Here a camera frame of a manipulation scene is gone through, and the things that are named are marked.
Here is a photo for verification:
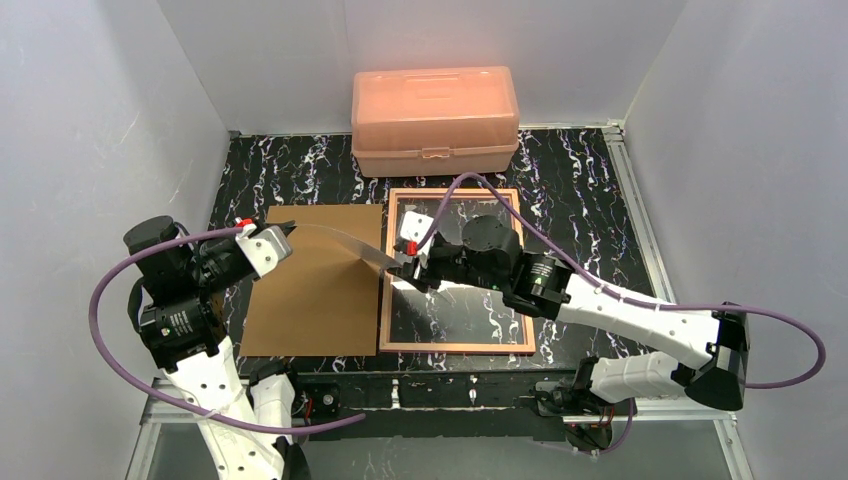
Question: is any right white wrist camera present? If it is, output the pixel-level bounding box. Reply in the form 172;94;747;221
394;211;434;258

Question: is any landscape photo print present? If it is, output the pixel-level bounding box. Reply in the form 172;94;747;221
296;223;401;272

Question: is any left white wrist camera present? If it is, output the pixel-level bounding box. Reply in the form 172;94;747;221
235;219;293;278

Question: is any aluminium rail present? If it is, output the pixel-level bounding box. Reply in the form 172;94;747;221
141;370;733;424
600;124;678;303

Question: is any aluminium front rail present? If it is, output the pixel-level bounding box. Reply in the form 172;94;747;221
141;370;733;424

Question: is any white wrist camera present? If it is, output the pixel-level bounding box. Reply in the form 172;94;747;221
235;219;293;278
394;211;434;258

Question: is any aluminium right side rail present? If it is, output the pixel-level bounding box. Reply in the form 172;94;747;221
600;124;678;303

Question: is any orange plastic storage box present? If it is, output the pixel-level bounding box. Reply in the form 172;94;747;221
351;66;520;178

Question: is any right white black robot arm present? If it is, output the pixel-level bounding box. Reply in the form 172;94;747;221
391;212;749;413

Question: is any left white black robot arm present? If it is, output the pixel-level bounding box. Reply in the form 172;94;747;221
128;221;311;479

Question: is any brown cardboard backing board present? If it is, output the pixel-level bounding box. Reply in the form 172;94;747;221
240;204;383;357

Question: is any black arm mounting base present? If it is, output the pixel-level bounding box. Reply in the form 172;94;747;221
241;372;639;444

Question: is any pink wooden picture frame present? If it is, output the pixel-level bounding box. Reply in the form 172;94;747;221
378;187;538;356

